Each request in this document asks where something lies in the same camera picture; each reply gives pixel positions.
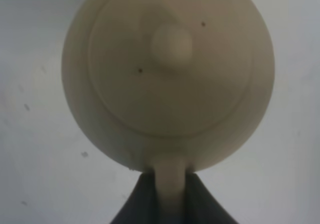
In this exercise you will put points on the beige teapot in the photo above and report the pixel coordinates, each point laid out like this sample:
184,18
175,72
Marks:
169,87

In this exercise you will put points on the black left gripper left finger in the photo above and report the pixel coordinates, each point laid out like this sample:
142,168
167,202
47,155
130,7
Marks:
142,205

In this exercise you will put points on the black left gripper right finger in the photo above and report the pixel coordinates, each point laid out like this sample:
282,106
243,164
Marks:
200,206

